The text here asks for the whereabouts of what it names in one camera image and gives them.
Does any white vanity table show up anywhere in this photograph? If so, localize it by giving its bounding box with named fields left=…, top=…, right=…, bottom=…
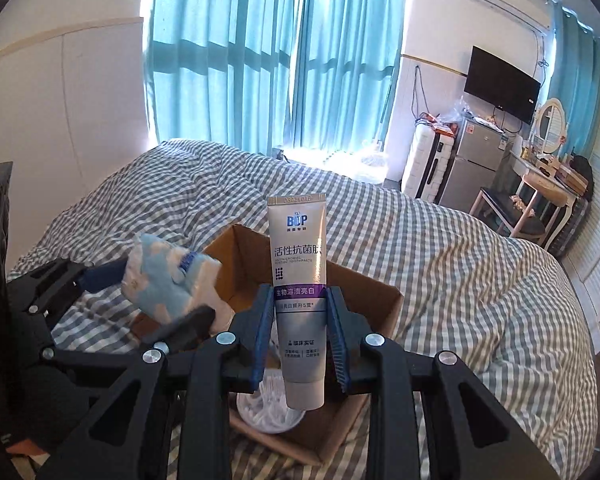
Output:
left=510, top=152, right=579, bottom=251

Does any clear plastic bag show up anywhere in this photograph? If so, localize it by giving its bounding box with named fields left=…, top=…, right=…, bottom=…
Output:
left=437, top=97, right=473, bottom=133

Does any white toothpaste tube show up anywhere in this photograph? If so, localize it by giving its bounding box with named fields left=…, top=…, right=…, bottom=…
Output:
left=266, top=192, right=328, bottom=411

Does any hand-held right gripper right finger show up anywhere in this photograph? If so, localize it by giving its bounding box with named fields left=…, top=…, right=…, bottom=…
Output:
left=326, top=285, right=527, bottom=480

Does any white suitcase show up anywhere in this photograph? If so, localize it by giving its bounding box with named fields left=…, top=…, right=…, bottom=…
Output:
left=401, top=121, right=456, bottom=200

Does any wide teal curtain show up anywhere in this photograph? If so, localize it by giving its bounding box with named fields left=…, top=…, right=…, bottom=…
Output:
left=147, top=0, right=306, bottom=153

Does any grey checked blanket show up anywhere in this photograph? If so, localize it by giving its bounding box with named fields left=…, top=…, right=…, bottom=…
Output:
left=5, top=139, right=600, bottom=480

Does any small silver fridge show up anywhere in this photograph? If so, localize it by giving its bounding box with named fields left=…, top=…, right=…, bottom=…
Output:
left=439, top=115, right=513, bottom=211

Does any black wall television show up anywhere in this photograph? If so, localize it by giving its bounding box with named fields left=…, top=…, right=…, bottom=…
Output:
left=463, top=46, right=541, bottom=123

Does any narrow teal curtain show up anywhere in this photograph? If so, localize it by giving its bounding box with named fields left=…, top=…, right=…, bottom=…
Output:
left=290, top=0, right=408, bottom=153

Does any orange packet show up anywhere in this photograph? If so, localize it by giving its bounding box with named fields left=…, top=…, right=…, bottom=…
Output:
left=425, top=112, right=456, bottom=135

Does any black bag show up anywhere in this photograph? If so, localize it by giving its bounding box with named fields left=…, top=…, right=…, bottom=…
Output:
left=570, top=155, right=595, bottom=191

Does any brown cardboard box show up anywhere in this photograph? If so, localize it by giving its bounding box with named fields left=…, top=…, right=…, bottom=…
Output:
left=130, top=223, right=405, bottom=466

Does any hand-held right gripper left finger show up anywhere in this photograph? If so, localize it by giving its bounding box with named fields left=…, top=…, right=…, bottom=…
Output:
left=35, top=284, right=277, bottom=480

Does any blue wall cable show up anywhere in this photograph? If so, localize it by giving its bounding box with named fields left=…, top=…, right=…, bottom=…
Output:
left=412, top=62, right=432, bottom=126

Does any dark cushioned bench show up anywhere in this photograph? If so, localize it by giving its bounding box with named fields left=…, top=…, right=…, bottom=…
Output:
left=471, top=186, right=548, bottom=240

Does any short teal curtain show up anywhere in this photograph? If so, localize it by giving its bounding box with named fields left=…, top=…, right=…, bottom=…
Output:
left=550, top=2, right=600, bottom=161

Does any pink stool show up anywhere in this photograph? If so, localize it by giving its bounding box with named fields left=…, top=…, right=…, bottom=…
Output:
left=511, top=169, right=556, bottom=240

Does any wooden box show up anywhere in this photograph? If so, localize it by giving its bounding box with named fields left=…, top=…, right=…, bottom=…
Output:
left=555, top=160, right=581, bottom=186

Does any oval white vanity mirror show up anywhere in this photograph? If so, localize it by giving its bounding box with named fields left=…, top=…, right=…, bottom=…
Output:
left=530, top=97, right=566, bottom=157

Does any dark striped storage box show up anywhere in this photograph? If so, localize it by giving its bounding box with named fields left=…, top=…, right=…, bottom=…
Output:
left=550, top=195, right=591, bottom=258

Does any blue and white tissue pack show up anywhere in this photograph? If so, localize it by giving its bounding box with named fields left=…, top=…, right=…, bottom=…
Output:
left=120, top=232, right=222, bottom=323

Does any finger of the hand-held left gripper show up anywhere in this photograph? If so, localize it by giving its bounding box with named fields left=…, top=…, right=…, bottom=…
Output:
left=7, top=252, right=201, bottom=314
left=44, top=307, right=217, bottom=367

